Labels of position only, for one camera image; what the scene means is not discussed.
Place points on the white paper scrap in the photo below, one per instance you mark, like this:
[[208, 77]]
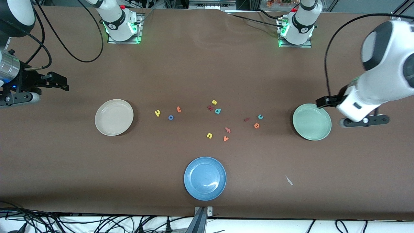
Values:
[[288, 180]]

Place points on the aluminium frame profile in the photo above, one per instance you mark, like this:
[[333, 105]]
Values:
[[396, 15], [9, 38]]

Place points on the beige brown plate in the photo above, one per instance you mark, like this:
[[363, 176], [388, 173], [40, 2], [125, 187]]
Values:
[[114, 117]]

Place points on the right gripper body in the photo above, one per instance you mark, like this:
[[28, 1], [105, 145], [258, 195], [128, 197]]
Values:
[[27, 82]]

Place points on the brown table cover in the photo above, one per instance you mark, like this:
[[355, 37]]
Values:
[[207, 64]]

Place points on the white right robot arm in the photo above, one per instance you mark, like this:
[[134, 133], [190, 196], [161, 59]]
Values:
[[118, 22]]

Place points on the silver device box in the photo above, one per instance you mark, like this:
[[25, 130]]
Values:
[[210, 5]]

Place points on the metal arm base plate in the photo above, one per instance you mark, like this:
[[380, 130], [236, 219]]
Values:
[[291, 46], [140, 22]]

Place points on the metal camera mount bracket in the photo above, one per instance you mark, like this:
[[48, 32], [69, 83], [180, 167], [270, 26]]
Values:
[[199, 223]]

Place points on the blue plate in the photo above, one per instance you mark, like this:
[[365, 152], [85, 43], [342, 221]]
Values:
[[205, 178]]

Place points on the teal letter d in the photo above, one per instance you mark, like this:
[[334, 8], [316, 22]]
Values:
[[218, 111]]

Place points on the orange artificial flowers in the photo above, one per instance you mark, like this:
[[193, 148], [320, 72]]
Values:
[[278, 2]]

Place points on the green plate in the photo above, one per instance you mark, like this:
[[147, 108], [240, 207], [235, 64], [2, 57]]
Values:
[[312, 124]]

